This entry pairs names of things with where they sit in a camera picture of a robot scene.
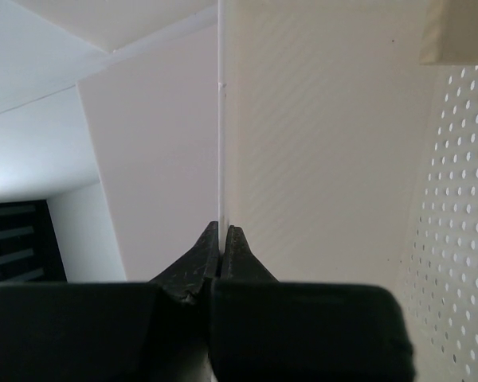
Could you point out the beige box corner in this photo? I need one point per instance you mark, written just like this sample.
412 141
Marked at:
450 34

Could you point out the white perforated panel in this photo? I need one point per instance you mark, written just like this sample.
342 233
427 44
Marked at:
438 281

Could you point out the black slatted vent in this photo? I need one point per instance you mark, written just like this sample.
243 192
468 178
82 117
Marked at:
28 245

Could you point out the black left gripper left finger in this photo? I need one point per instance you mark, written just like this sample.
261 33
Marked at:
186 279

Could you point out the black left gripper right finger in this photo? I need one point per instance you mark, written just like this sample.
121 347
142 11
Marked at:
238 262

